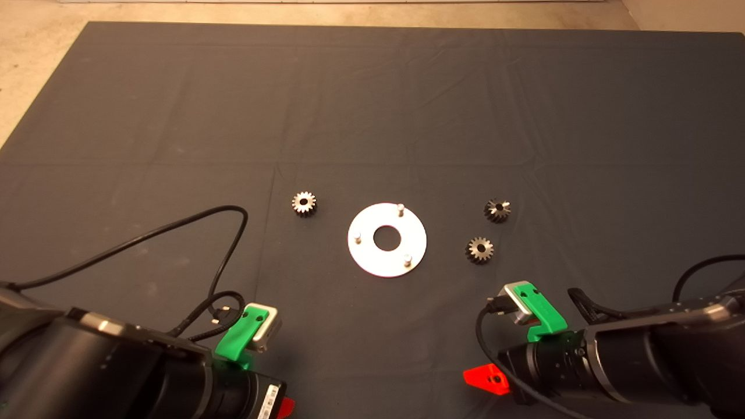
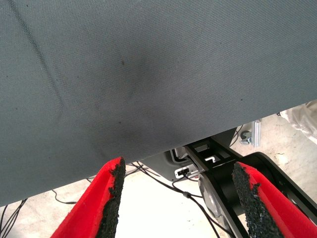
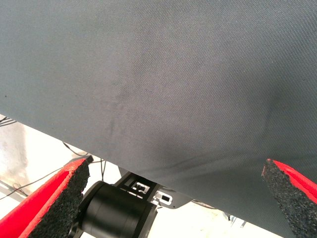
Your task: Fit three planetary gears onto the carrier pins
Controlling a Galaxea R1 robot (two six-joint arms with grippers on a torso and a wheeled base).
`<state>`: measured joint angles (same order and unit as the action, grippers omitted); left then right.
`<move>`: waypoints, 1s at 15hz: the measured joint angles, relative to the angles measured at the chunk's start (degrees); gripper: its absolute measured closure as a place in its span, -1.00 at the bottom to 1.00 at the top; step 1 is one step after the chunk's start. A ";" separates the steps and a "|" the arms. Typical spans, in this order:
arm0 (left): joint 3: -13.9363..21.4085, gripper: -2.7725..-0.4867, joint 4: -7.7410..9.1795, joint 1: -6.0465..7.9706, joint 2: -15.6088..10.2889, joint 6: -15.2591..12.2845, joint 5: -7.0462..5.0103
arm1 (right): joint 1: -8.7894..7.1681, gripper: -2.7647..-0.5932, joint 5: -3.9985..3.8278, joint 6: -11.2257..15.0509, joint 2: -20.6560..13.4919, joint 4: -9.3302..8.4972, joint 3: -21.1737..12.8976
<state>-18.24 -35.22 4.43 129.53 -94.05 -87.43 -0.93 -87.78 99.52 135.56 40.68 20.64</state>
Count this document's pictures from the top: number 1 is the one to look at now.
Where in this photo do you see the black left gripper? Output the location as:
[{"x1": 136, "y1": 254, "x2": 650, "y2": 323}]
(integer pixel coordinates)
[{"x1": 201, "y1": 355, "x2": 296, "y2": 419}]

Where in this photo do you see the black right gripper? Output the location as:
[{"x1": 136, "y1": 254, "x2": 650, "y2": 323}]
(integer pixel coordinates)
[{"x1": 463, "y1": 331, "x2": 594, "y2": 406}]

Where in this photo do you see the small steel planetary gear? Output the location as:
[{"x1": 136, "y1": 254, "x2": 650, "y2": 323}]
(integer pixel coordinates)
[
  {"x1": 484, "y1": 198, "x2": 512, "y2": 223},
  {"x1": 465, "y1": 236, "x2": 495, "y2": 265},
  {"x1": 292, "y1": 191, "x2": 318, "y2": 218}
]

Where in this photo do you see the round metal carrier plate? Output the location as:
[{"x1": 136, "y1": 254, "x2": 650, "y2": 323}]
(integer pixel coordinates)
[{"x1": 347, "y1": 203, "x2": 427, "y2": 278}]

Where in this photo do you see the dark grey table cloth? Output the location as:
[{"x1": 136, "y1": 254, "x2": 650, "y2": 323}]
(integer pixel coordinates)
[{"x1": 0, "y1": 22, "x2": 745, "y2": 419}]

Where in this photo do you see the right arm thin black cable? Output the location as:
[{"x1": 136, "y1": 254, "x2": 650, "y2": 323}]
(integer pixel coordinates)
[{"x1": 476, "y1": 254, "x2": 745, "y2": 419}]

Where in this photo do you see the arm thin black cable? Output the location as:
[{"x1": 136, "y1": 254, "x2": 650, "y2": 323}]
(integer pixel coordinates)
[
  {"x1": 0, "y1": 205, "x2": 249, "y2": 326},
  {"x1": 476, "y1": 254, "x2": 745, "y2": 419}
]

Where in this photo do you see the left gripper silver camera box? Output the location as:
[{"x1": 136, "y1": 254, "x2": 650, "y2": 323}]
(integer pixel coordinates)
[{"x1": 244, "y1": 303, "x2": 283, "y2": 354}]

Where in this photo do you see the gripper silver camera box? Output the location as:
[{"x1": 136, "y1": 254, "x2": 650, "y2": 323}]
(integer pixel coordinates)
[
  {"x1": 244, "y1": 303, "x2": 283, "y2": 354},
  {"x1": 502, "y1": 282, "x2": 536, "y2": 326}
]

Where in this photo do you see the right gripper silver camera box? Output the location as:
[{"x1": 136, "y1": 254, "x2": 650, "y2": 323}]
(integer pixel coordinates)
[{"x1": 502, "y1": 282, "x2": 536, "y2": 326}]

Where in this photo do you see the left gripper green camera mount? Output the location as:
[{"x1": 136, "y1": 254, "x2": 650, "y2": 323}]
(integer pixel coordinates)
[{"x1": 215, "y1": 307, "x2": 270, "y2": 370}]

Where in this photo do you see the gripper green camera mount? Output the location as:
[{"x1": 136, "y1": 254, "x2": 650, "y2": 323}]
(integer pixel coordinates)
[
  {"x1": 516, "y1": 282, "x2": 569, "y2": 344},
  {"x1": 215, "y1": 307, "x2": 270, "y2": 370}
]

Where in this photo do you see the right gripper green camera mount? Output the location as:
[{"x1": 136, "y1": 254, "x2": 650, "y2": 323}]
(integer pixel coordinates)
[{"x1": 516, "y1": 282, "x2": 569, "y2": 344}]

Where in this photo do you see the left arm braided black cable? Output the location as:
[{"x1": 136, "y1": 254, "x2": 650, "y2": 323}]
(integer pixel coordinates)
[{"x1": 169, "y1": 290, "x2": 247, "y2": 344}]

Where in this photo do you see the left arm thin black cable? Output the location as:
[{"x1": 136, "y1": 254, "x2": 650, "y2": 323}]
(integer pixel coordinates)
[{"x1": 0, "y1": 205, "x2": 249, "y2": 326}]

